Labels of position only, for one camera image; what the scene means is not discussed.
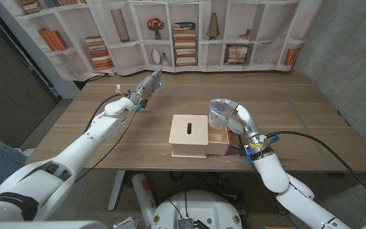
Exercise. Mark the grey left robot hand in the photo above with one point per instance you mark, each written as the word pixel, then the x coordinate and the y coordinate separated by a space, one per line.
pixel 146 89

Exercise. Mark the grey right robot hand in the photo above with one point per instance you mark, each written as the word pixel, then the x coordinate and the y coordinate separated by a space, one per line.
pixel 248 122

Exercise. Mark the clear plastic measuring cup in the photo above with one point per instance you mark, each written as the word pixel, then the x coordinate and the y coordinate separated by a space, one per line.
pixel 218 122

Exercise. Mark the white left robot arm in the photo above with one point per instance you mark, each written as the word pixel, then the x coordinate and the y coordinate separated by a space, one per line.
pixel 91 140

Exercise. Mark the wooden drawer with red front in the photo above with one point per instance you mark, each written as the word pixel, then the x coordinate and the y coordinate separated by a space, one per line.
pixel 216 146

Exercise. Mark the printed bookshelf backdrop cloth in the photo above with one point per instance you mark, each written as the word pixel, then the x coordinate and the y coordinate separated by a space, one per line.
pixel 122 57

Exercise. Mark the wooden box with slot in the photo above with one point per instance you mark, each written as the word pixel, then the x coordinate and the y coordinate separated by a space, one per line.
pixel 183 140

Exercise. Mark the white robot torso base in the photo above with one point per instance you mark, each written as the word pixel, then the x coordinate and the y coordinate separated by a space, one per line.
pixel 202 206

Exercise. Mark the white cylinder with orange label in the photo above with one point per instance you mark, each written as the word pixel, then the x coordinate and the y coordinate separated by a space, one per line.
pixel 143 194

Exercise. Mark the silver finned heat sink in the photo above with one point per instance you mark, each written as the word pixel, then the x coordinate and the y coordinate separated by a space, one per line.
pixel 185 223

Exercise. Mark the dark door panel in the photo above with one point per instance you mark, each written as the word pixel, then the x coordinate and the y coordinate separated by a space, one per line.
pixel 11 95

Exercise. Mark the grey metal bracket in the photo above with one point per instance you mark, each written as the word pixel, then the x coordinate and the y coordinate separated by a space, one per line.
pixel 126 224

